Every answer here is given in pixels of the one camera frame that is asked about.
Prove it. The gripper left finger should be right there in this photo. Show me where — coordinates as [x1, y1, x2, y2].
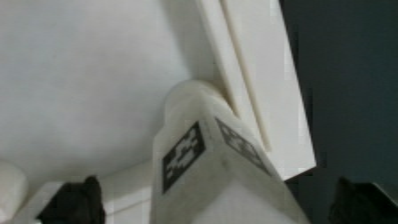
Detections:
[11, 175, 107, 224]

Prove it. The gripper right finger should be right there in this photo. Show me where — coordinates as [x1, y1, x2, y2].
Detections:
[329, 177, 398, 224]

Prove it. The white table leg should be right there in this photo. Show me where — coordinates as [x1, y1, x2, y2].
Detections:
[150, 80, 312, 224]

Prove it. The white square tabletop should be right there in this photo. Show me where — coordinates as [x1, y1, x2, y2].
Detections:
[0, 0, 274, 224]

